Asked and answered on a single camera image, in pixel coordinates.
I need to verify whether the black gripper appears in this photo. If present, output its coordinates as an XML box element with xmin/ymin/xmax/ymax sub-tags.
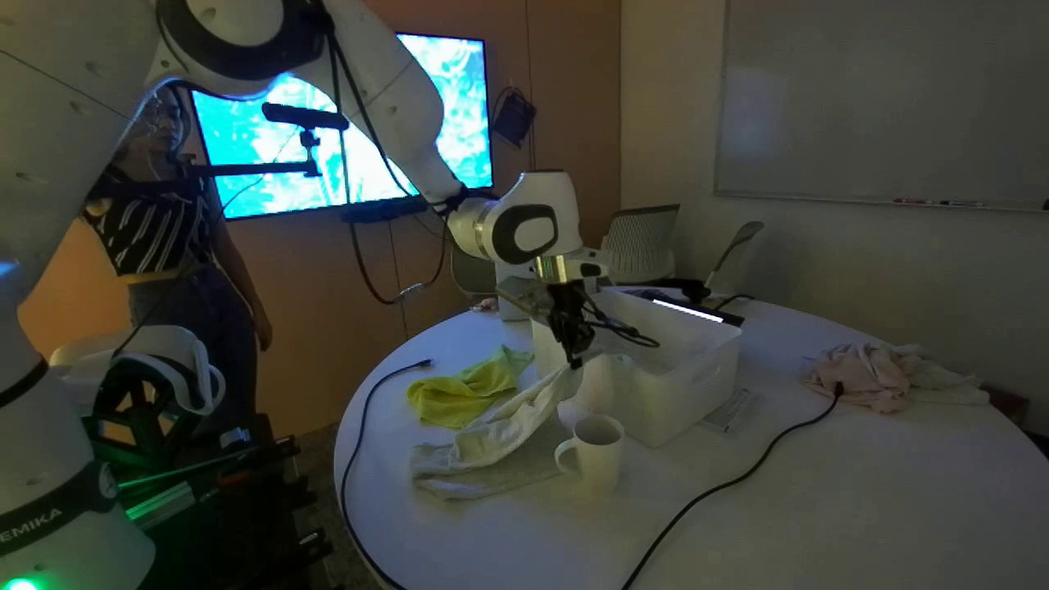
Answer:
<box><xmin>534</xmin><ymin>255</ymin><xmax>601</xmax><ymax>356</ymax></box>

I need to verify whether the white plastic basket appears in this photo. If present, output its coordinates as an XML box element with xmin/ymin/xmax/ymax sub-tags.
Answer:
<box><xmin>562</xmin><ymin>290</ymin><xmax>740</xmax><ymax>446</ymax></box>

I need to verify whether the white grey towel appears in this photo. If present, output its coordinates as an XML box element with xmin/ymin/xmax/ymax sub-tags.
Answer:
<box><xmin>410</xmin><ymin>349</ymin><xmax>580</xmax><ymax>503</ymax></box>

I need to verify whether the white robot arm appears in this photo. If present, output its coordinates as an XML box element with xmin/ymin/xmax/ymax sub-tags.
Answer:
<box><xmin>0</xmin><ymin>0</ymin><xmax>557</xmax><ymax>590</ymax></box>

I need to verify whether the white ceramic mug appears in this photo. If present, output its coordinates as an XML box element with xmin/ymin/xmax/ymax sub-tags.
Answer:
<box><xmin>554</xmin><ymin>417</ymin><xmax>625</xmax><ymax>493</ymax></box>

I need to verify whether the silver laptop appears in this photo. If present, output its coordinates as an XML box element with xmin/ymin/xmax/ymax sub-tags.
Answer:
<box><xmin>497</xmin><ymin>277</ymin><xmax>548</xmax><ymax>318</ymax></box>

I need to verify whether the tablet with lit screen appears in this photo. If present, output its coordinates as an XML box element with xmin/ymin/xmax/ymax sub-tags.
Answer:
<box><xmin>644</xmin><ymin>295</ymin><xmax>743</xmax><ymax>329</ymax></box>

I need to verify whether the yellow towel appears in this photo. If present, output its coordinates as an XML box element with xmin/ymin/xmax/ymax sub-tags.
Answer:
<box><xmin>406</xmin><ymin>349</ymin><xmax>530</xmax><ymax>430</ymax></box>

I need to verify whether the pink cloth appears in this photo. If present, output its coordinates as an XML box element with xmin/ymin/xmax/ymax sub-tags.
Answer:
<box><xmin>812</xmin><ymin>343</ymin><xmax>911</xmax><ymax>413</ymax></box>

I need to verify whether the white headset on stand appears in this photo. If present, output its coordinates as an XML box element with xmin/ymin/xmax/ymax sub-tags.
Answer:
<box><xmin>88</xmin><ymin>325</ymin><xmax>225</xmax><ymax>448</ymax></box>

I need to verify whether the whiteboard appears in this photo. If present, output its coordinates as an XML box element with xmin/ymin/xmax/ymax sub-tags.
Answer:
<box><xmin>715</xmin><ymin>0</ymin><xmax>1049</xmax><ymax>213</ymax></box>

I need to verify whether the person in striped shirt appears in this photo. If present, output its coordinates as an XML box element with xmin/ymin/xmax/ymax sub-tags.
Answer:
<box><xmin>81</xmin><ymin>86</ymin><xmax>273</xmax><ymax>426</ymax></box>

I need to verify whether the black cable on table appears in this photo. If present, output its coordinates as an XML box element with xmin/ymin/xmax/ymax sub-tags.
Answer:
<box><xmin>619</xmin><ymin>377</ymin><xmax>846</xmax><ymax>590</ymax></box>

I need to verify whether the wall monitor screen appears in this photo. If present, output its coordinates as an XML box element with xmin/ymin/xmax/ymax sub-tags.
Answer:
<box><xmin>190</xmin><ymin>33</ymin><xmax>494</xmax><ymax>221</ymax></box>

